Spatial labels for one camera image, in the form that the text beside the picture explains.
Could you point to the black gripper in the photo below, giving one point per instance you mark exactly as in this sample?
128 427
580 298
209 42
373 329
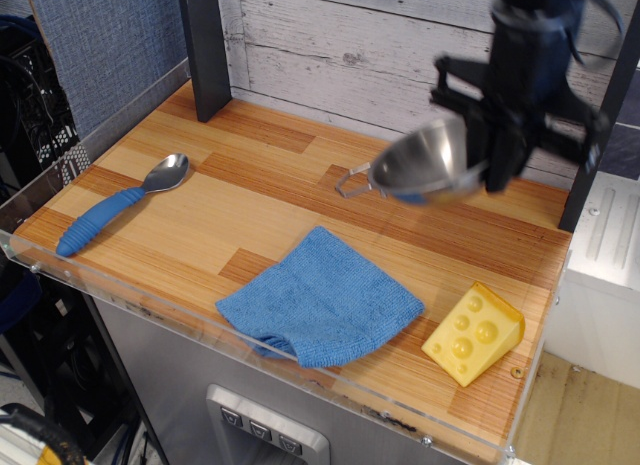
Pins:
519 100

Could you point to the stainless steel two-handled bowl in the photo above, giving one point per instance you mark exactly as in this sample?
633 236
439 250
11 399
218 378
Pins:
430 166

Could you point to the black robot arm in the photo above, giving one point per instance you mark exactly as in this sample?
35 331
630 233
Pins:
566 12

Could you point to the blue microfiber cloth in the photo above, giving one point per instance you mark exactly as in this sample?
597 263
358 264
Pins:
323 304

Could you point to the white grooved appliance top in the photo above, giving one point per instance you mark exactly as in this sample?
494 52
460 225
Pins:
605 243

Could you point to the yellow plastic cheese wedge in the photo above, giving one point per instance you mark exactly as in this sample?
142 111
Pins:
480 329

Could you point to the silver dispenser button panel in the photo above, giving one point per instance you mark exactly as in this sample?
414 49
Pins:
250 433

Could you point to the black plastic crate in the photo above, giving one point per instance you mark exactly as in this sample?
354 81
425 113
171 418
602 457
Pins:
37 126

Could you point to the clear acrylic table guard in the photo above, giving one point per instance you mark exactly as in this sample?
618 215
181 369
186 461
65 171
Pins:
259 181

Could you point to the yellow object bottom left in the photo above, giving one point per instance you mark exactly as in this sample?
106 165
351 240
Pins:
48 457

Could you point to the dark grey right post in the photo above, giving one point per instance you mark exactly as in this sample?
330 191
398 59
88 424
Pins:
620 81

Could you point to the dark grey post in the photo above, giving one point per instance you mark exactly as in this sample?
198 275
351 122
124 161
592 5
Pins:
620 81
203 30

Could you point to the dark grey left post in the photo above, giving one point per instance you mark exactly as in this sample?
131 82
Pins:
203 30

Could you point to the blue-handled metal spoon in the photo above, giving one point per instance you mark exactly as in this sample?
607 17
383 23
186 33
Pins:
166 175

